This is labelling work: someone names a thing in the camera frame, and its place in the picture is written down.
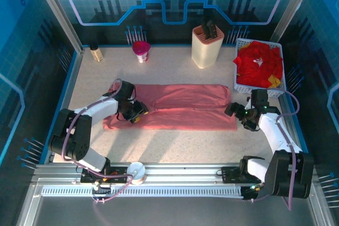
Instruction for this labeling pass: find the black knife handle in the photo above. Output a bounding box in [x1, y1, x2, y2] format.
[201, 19, 210, 38]
[208, 19, 218, 39]

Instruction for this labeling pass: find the white slotted cable duct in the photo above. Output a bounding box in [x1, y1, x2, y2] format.
[41, 185, 245, 198]

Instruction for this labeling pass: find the aluminium frame post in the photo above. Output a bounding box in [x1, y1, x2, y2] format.
[269, 0, 319, 43]
[29, 0, 86, 55]

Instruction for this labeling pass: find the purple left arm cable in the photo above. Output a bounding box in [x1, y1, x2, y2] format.
[60, 78, 135, 205]

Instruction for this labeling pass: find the pink t-shirt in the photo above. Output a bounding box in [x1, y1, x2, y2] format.
[102, 83, 238, 132]

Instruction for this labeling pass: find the white plastic basket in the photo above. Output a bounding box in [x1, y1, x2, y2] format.
[233, 38, 287, 97]

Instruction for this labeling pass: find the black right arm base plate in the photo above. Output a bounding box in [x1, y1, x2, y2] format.
[221, 166, 268, 184]

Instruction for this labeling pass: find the aluminium rail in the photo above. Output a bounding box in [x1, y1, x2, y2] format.
[31, 162, 320, 186]

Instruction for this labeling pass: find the cup with pink lid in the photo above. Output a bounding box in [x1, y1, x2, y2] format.
[132, 40, 151, 64]

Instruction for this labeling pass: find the small bottle with black cap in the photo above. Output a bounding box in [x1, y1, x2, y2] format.
[89, 43, 104, 62]

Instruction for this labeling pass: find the red t-shirt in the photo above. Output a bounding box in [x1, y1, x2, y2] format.
[233, 40, 283, 89]

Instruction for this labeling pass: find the white tape roll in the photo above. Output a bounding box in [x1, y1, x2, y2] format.
[126, 162, 147, 186]

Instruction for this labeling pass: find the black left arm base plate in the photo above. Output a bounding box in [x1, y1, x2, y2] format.
[80, 165, 128, 184]

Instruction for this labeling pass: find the cream knife block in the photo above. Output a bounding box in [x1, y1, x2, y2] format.
[191, 24, 225, 69]

